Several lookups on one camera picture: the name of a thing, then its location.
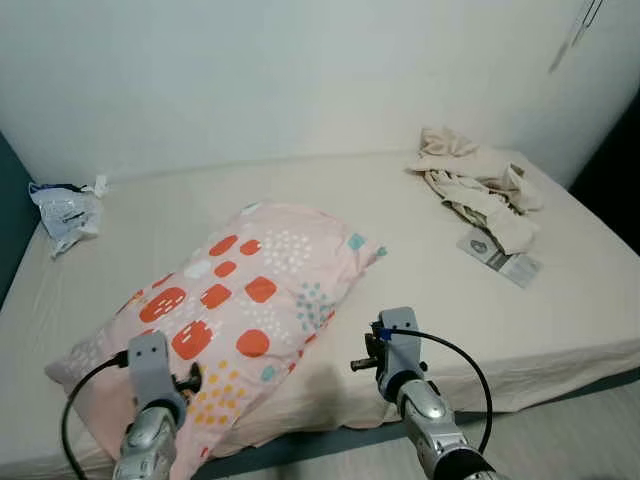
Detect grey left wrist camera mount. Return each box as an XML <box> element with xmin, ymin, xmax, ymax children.
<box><xmin>126</xmin><ymin>330</ymin><xmax>182</xmax><ymax>407</ymax></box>

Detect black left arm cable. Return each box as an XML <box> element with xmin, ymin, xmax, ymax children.
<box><xmin>59</xmin><ymin>350</ymin><xmax>132</xmax><ymax>480</ymax></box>

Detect pink patterned pillow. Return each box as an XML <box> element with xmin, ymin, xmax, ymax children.
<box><xmin>45</xmin><ymin>200</ymin><xmax>390</xmax><ymax>480</ymax></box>

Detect crumpled beige clothes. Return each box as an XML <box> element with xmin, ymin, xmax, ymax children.
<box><xmin>405</xmin><ymin>126</ymin><xmax>547</xmax><ymax>257</ymax></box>

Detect cream sheeted mattress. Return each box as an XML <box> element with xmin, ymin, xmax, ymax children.
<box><xmin>0</xmin><ymin>150</ymin><xmax>640</xmax><ymax>477</ymax></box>

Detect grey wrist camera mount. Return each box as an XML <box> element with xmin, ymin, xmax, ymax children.
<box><xmin>374</xmin><ymin>306</ymin><xmax>424</xmax><ymax>387</ymax></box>
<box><xmin>126</xmin><ymin>330</ymin><xmax>182</xmax><ymax>407</ymax></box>

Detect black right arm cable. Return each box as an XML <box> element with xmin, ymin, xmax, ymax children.
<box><xmin>400</xmin><ymin>324</ymin><xmax>494</xmax><ymax>457</ymax></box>

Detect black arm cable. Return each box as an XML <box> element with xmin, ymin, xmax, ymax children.
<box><xmin>59</xmin><ymin>350</ymin><xmax>132</xmax><ymax>480</ymax></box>
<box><xmin>400</xmin><ymin>324</ymin><xmax>494</xmax><ymax>457</ymax></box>

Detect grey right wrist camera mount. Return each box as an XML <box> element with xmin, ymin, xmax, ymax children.
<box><xmin>374</xmin><ymin>306</ymin><xmax>424</xmax><ymax>387</ymax></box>

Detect blue and white plastic package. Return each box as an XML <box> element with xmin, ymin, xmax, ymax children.
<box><xmin>28</xmin><ymin>175</ymin><xmax>110</xmax><ymax>260</ymax></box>

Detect flat printed packet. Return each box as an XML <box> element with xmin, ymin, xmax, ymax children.
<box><xmin>456</xmin><ymin>227</ymin><xmax>545</xmax><ymax>290</ymax></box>

